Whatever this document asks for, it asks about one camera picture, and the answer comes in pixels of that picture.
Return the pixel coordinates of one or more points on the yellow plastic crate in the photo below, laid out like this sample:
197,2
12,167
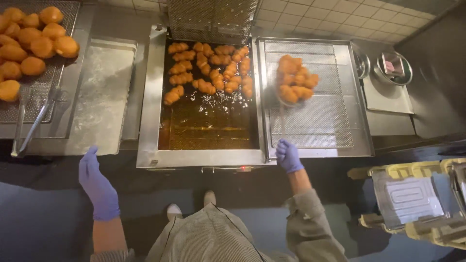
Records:
418,233

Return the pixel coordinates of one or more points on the heap of fried dough pieces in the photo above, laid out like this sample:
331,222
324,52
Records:
295,80

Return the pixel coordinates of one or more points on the person's right fingers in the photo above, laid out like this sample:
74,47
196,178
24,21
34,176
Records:
282,150

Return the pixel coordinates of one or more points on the round steel bowl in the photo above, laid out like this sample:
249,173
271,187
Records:
393,67

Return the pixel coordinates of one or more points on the flat steel baking sheet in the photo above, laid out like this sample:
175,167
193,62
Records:
102,94

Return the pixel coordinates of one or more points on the embossed metal tray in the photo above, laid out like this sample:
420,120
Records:
407,198

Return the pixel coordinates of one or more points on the stainless steel deep fryer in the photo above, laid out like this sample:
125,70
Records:
145,109

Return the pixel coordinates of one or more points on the person's left hand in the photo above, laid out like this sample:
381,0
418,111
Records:
99,189

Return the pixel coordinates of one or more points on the person's right hand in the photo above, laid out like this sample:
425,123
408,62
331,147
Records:
290,158

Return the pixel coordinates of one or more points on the large mesh cooling tray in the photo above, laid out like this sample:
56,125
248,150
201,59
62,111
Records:
62,94

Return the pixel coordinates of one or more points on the small round steel container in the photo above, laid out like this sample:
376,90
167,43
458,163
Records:
362,65

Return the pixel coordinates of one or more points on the white rectangular board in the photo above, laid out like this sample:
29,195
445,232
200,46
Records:
387,98

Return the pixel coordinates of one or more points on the steel draining tray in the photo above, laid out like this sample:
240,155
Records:
360,109

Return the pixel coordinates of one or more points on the pile of round fried doughnuts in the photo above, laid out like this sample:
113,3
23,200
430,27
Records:
29,47

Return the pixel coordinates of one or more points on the person's white shoe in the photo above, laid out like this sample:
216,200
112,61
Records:
174,212
209,197

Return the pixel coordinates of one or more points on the person's left fingers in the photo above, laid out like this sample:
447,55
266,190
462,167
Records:
89,162

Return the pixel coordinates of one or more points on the metal mesh fryer screen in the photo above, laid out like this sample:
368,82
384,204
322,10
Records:
213,20

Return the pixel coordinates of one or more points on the metal tongs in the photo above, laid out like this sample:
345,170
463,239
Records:
34,125

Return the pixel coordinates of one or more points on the batch of twisted fried doughnuts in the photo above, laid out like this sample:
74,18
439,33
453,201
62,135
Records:
211,69

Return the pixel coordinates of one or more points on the person's striped apron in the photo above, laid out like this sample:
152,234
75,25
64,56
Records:
207,236

